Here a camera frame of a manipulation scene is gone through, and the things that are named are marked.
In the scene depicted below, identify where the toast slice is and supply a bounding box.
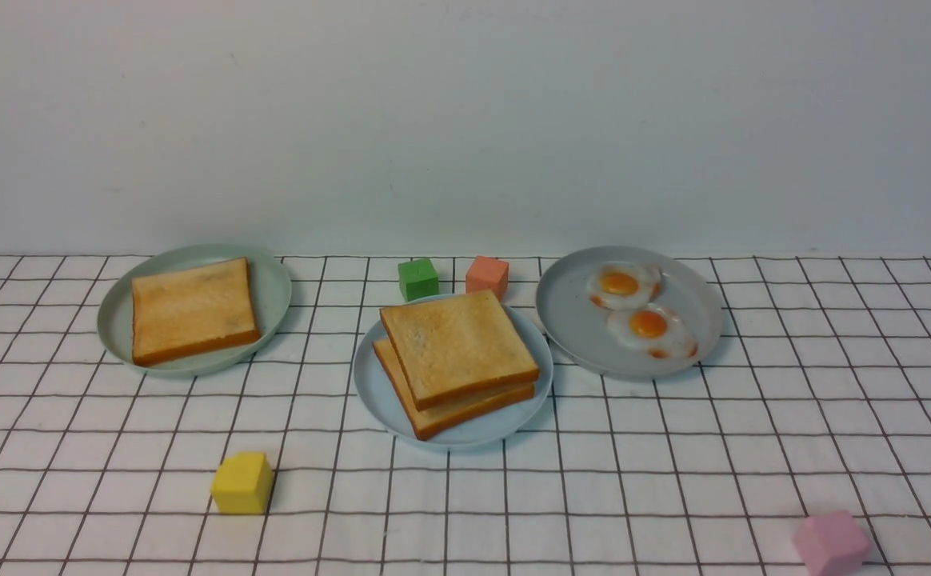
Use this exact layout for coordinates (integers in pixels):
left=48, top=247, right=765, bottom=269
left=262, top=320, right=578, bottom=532
left=130, top=258, right=262, bottom=367
left=373, top=339, right=536, bottom=441
left=379, top=289, right=540, bottom=410

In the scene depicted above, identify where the orange cube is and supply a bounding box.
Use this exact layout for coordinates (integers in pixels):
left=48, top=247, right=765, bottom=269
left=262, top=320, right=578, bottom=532
left=465, top=255, right=510, bottom=300

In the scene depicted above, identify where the green cube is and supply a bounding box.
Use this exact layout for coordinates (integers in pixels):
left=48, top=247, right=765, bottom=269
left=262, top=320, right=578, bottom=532
left=398, top=258, right=440, bottom=302

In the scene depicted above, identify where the grey plate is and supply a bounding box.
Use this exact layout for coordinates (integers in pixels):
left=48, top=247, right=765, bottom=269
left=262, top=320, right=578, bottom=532
left=536, top=246, right=725, bottom=382

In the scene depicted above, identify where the light blue plate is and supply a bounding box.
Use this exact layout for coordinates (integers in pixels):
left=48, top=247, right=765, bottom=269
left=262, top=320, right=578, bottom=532
left=351, top=305, right=554, bottom=450

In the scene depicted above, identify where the upper fried egg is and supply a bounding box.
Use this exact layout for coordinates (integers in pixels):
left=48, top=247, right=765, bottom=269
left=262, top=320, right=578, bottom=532
left=585, top=262, right=662, bottom=310

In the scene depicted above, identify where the pale green plate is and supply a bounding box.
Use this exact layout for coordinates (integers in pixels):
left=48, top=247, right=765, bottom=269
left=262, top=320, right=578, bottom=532
left=97, top=243, right=293, bottom=378

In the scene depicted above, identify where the yellow cube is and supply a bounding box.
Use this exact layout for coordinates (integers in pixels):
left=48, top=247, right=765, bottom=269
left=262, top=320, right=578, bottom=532
left=210, top=451, right=275, bottom=515

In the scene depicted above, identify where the checkered white tablecloth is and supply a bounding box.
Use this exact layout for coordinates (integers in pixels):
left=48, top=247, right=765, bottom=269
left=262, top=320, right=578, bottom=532
left=0, top=255, right=931, bottom=575

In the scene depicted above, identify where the pink cube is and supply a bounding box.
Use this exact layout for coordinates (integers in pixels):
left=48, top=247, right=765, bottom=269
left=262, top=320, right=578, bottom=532
left=792, top=510, right=872, bottom=575

